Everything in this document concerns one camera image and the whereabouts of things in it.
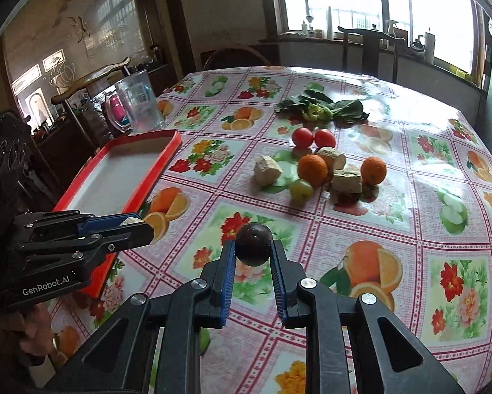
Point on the spray bottle on sill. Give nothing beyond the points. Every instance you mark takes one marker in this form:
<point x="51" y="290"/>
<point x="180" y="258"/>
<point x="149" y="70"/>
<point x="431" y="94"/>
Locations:
<point x="391" y="27"/>

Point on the red rimmed white tray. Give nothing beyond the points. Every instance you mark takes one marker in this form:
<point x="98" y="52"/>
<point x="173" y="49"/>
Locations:
<point x="122" y="174"/>

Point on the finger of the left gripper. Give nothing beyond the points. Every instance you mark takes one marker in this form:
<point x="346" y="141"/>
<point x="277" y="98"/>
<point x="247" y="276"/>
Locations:
<point x="106" y="242"/>
<point x="102" y="223"/>

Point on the dark wooden chair far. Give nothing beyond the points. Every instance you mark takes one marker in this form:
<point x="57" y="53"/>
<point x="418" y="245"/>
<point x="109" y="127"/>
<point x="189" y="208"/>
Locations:
<point x="371" y="50"/>

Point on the yam piece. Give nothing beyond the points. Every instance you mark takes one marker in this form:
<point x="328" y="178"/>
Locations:
<point x="266" y="171"/>
<point x="346" y="181"/>
<point x="334" y="159"/>

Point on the green apple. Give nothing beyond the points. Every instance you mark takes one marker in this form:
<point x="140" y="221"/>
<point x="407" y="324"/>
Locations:
<point x="301" y="191"/>

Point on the wooden chair left side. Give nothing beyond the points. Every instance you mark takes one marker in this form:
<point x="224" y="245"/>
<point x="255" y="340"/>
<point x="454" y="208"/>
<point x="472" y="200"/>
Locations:
<point x="82" y="84"/>

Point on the dark plum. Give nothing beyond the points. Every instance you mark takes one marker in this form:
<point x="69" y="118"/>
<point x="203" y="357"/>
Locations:
<point x="253" y="244"/>

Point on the floral fruit print tablecloth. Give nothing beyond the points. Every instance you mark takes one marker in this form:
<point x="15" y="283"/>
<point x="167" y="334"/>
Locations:
<point x="421" y="241"/>

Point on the red tomato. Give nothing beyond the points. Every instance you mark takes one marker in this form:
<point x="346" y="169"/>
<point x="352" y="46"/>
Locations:
<point x="302" y="138"/>
<point x="324" y="138"/>

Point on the orange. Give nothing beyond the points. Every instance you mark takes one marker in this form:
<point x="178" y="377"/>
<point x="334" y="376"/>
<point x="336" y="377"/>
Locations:
<point x="373" y="171"/>
<point x="313" y="169"/>

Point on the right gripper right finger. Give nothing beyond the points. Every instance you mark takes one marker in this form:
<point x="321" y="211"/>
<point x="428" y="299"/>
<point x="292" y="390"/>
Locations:
<point x="353" y="339"/>

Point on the green leafy vegetable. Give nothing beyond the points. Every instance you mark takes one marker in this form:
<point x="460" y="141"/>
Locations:
<point x="315" y="106"/>

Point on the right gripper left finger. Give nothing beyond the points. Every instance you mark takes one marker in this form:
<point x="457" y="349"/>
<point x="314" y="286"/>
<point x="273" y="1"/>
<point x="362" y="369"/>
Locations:
<point x="153" y="344"/>

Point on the dark teapot on sill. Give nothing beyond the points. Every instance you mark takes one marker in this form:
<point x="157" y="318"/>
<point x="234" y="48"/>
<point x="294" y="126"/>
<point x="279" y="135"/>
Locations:
<point x="417" y="49"/>

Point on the person's left hand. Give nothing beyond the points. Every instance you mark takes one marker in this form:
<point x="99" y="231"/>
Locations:
<point x="35" y="326"/>

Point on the round back dark chair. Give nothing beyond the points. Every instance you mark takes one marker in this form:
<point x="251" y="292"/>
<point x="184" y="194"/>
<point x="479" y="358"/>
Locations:
<point x="233" y="57"/>

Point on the magenta thermos bottle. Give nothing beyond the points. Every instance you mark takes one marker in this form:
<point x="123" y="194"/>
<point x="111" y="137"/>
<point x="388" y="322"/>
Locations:
<point x="116" y="111"/>

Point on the clear plastic pitcher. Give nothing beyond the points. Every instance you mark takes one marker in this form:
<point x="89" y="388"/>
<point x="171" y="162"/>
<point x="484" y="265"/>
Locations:
<point x="140" y="104"/>

